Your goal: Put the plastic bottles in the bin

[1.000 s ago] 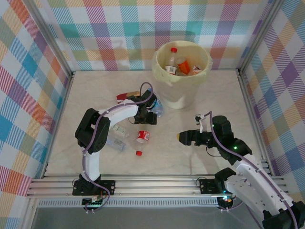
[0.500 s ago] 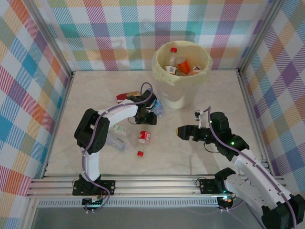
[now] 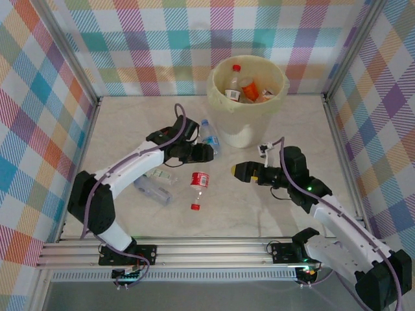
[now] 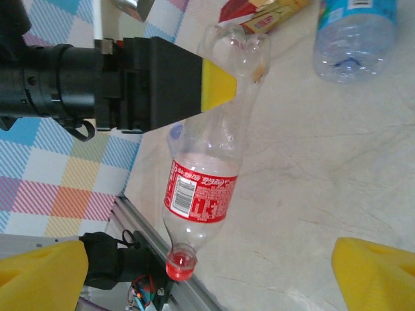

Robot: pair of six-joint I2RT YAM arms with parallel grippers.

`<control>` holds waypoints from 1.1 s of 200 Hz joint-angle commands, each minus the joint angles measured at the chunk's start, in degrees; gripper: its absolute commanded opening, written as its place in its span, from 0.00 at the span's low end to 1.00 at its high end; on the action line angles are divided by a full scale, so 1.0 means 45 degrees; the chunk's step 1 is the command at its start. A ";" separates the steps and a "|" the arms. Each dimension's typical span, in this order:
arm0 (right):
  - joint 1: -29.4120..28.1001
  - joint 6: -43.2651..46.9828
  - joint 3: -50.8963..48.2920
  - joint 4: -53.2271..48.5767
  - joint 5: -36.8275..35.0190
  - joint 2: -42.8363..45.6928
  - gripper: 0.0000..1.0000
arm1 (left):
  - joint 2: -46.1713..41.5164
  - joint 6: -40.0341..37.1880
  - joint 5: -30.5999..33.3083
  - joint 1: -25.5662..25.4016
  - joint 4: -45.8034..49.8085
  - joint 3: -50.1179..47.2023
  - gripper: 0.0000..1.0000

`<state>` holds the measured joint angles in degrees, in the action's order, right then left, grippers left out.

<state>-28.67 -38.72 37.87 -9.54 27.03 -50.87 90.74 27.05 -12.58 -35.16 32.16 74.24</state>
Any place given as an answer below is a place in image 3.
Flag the small blue-label water bottle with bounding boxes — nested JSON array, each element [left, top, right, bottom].
[[200, 119, 224, 160]]

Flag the large clear bluish bottle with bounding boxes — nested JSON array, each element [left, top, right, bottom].
[[134, 176, 175, 207]]

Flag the cream plastic bin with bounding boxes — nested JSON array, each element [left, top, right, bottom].
[[206, 54, 290, 149]]

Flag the small green-white label bottle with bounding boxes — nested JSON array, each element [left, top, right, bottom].
[[142, 167, 180, 186]]

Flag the small circuit board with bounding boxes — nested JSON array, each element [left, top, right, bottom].
[[296, 265, 320, 280], [112, 267, 143, 282]]

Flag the aluminium side rail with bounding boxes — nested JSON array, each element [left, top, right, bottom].
[[322, 93, 374, 240], [56, 97, 103, 242]]

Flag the aluminium front rail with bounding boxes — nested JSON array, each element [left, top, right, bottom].
[[34, 236, 392, 270]]

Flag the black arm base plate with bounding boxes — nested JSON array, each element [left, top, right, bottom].
[[98, 244, 158, 266], [270, 241, 331, 265]]

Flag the slotted cable duct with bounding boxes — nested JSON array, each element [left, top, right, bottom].
[[51, 270, 299, 282]]

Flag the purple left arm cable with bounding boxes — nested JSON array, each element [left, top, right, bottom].
[[80, 103, 188, 240]]

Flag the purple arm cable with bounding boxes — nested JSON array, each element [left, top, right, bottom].
[[270, 136, 403, 311], [80, 103, 188, 240]]

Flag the aluminium corner post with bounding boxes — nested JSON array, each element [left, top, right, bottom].
[[30, 0, 102, 104], [322, 0, 392, 100]]

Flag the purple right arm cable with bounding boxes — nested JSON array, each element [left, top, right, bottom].
[[270, 136, 403, 311]]

